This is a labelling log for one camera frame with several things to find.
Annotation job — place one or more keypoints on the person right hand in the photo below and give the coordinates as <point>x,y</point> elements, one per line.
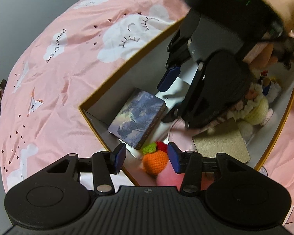
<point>285,10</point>

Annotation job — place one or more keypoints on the white case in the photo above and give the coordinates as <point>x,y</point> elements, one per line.
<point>177,92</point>

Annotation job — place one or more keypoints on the plush dog sailor outfit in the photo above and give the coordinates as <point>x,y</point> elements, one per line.
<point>270,87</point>

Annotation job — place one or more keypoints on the white crochet bunny doll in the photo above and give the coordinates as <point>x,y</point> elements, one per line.
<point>252,110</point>

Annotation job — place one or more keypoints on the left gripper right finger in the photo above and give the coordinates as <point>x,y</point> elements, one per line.
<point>198,171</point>

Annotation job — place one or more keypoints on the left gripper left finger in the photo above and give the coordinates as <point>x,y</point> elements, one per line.
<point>101,165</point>

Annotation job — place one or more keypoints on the orange crochet fruit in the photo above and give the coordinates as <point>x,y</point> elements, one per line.
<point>155,158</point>

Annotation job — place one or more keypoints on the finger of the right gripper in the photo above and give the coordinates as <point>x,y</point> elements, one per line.
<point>178,55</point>
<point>173,114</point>

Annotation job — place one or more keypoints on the picture printed box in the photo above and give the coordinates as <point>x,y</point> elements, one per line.
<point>137,118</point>

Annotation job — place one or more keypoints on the orange cardboard box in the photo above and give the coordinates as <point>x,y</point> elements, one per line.
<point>144,71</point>

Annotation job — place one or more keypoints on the gold glitter box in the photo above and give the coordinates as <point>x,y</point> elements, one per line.
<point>222,138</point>

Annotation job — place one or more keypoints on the pink cloud bedsheet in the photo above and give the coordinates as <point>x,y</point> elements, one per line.
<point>40,118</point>

